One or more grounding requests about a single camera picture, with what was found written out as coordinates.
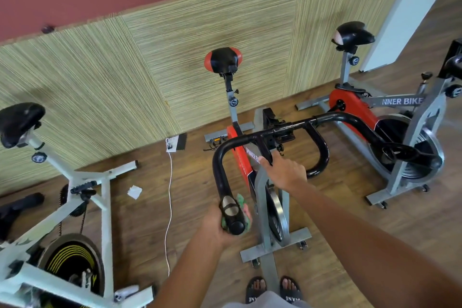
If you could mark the person's right hand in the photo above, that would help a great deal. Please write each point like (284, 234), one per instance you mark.
(285, 172)

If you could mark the person's left hand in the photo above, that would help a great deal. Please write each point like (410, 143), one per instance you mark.
(215, 230)

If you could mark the green checkered cleaning cloth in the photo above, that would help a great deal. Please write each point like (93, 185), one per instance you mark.
(246, 210)

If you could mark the red and grey spin bike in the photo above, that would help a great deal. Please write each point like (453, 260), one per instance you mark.
(346, 106)
(224, 60)

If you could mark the white bike with yellow flywheel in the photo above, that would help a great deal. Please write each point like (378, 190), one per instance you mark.
(107, 225)

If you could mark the person's left forearm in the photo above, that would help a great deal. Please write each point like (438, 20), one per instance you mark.
(191, 275)

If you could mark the person's right forearm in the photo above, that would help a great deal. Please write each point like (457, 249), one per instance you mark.
(375, 246)

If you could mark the black sandal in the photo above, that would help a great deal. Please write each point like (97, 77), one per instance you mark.
(255, 290)
(291, 288)

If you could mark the small white paper scrap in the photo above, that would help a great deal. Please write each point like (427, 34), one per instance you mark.
(135, 191)

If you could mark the white power socket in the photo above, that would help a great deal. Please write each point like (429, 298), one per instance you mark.
(172, 144)

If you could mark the black round fixture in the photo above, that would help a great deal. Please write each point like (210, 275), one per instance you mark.
(47, 29)

